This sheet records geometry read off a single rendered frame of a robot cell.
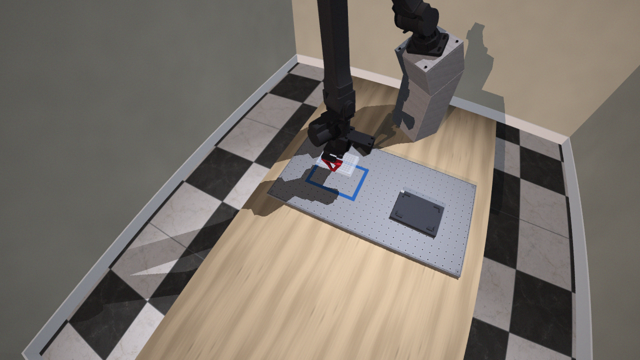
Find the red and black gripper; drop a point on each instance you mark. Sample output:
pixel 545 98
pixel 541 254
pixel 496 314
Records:
pixel 330 149

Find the white well plate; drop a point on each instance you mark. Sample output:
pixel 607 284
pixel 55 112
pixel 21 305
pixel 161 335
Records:
pixel 347 167

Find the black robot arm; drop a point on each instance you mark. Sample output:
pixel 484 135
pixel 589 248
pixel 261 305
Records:
pixel 339 96

